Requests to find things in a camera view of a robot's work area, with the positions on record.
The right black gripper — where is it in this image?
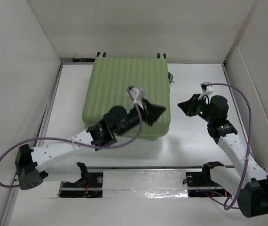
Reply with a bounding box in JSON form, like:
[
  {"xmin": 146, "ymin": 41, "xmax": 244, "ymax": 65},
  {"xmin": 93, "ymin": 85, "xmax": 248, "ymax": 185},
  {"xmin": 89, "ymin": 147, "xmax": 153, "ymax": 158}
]
[{"xmin": 177, "ymin": 94, "xmax": 214, "ymax": 123}]

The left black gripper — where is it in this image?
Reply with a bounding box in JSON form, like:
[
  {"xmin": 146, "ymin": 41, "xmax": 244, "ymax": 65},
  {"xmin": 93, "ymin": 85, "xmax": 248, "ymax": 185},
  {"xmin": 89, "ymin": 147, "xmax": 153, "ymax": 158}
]
[{"xmin": 116, "ymin": 97, "xmax": 165, "ymax": 137}]

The green suitcase with blue lining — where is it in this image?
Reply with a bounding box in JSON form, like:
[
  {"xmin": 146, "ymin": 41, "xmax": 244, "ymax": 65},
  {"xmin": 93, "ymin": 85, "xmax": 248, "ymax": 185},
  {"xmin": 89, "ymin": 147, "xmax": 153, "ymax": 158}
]
[{"xmin": 82, "ymin": 55, "xmax": 171, "ymax": 140}]

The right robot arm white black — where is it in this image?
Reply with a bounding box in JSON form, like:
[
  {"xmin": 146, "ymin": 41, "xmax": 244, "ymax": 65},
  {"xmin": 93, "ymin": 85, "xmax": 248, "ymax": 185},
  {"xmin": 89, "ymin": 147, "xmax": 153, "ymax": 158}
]
[{"xmin": 178, "ymin": 94, "xmax": 268, "ymax": 218}]

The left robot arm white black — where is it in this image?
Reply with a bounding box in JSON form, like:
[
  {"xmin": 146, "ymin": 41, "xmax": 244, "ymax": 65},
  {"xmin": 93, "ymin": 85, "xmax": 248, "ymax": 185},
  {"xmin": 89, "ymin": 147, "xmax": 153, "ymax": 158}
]
[{"xmin": 15, "ymin": 99, "xmax": 166, "ymax": 190}]

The silver tape strip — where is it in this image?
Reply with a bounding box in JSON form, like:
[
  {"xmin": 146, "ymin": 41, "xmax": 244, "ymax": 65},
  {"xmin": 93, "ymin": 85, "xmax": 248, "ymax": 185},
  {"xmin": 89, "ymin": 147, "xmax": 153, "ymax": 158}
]
[{"xmin": 102, "ymin": 169, "xmax": 188, "ymax": 199}]

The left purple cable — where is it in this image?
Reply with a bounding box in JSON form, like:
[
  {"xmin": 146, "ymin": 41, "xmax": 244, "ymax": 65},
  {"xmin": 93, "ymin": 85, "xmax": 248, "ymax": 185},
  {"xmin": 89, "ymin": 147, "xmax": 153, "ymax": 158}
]
[{"xmin": 0, "ymin": 88, "xmax": 146, "ymax": 189}]

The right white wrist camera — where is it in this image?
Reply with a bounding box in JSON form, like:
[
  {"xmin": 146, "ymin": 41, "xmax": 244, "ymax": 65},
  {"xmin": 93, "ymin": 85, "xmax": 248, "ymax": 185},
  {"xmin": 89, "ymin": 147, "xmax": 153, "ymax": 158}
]
[{"xmin": 198, "ymin": 82, "xmax": 214, "ymax": 100}]

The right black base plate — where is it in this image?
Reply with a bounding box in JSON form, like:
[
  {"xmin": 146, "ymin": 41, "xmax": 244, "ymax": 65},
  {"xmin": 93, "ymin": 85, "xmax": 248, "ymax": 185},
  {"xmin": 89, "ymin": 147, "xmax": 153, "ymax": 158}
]
[{"xmin": 182, "ymin": 171, "xmax": 229, "ymax": 198}]

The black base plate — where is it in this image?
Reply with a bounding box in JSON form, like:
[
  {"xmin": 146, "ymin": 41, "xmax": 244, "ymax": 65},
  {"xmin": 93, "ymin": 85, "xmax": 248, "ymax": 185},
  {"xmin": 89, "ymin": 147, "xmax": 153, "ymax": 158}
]
[
  {"xmin": 58, "ymin": 172, "xmax": 103, "ymax": 198},
  {"xmin": 182, "ymin": 171, "xmax": 229, "ymax": 198}
]

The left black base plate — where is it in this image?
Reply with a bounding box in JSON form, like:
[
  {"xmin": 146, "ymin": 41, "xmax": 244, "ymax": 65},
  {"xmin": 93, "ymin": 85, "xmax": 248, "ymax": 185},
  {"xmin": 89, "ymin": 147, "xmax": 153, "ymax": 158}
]
[{"xmin": 58, "ymin": 172, "xmax": 103, "ymax": 198}]

